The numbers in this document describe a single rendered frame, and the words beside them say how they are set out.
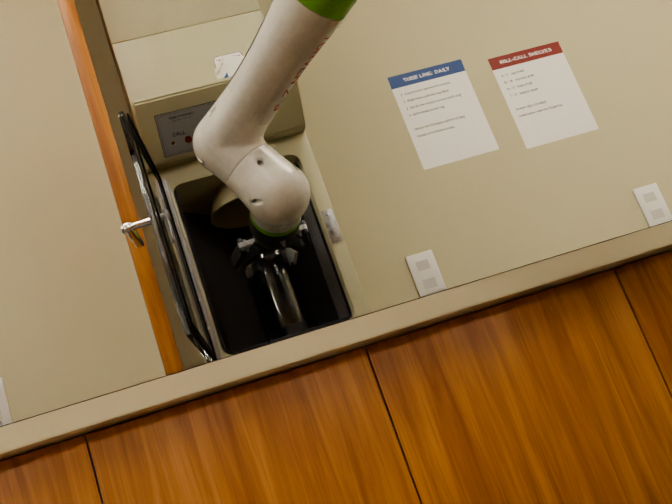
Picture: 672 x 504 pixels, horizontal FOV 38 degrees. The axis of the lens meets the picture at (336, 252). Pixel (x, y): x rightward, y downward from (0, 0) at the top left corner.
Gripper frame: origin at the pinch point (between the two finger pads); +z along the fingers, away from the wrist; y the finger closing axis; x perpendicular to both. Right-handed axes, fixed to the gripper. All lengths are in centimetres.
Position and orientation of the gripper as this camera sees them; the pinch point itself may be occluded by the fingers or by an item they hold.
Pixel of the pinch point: (270, 261)
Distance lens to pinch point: 196.0
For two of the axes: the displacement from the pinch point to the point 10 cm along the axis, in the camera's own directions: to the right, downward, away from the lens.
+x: 3.3, 9.0, -2.9
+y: -9.4, 2.8, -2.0
